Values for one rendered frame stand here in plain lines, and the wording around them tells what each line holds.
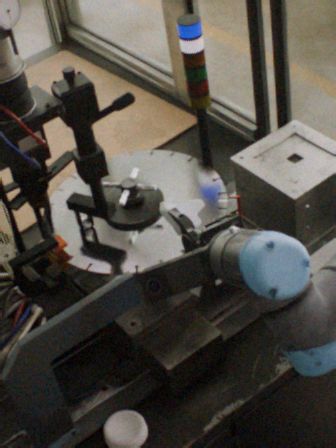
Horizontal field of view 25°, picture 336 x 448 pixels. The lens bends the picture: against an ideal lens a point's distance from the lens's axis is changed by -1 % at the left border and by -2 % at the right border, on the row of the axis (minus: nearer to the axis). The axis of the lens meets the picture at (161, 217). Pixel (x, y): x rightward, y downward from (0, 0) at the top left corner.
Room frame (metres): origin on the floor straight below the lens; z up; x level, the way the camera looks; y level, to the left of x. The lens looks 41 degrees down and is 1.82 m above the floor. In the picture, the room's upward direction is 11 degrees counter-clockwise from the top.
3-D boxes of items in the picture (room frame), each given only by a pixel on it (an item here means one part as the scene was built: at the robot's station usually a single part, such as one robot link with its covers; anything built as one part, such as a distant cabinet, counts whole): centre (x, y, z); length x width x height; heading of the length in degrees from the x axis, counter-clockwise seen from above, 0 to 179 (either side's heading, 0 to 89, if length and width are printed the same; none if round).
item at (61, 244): (0.96, 0.21, 0.95); 0.10 x 0.03 x 0.07; 120
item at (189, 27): (1.32, -0.12, 1.14); 0.05 x 0.04 x 0.03; 30
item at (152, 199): (1.06, 0.05, 0.96); 0.11 x 0.11 x 0.03
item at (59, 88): (1.00, 0.09, 1.17); 0.06 x 0.05 x 0.20; 111
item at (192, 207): (0.89, -0.04, 1.07); 0.09 x 0.06 x 0.03; 19
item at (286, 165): (1.18, -0.27, 0.82); 0.18 x 0.18 x 0.15; 30
